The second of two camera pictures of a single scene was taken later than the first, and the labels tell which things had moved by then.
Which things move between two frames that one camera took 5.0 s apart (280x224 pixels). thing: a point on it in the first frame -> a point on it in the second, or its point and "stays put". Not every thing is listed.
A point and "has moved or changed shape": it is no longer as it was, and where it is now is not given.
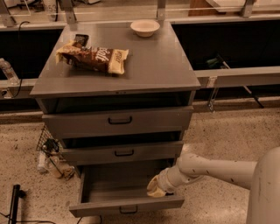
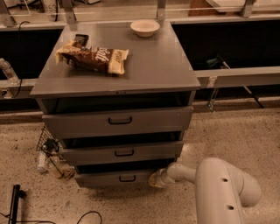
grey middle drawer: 119,148 stays put
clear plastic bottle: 10,73 stays put
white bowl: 144,28 stays put
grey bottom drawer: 120,189 has moved or changed shape
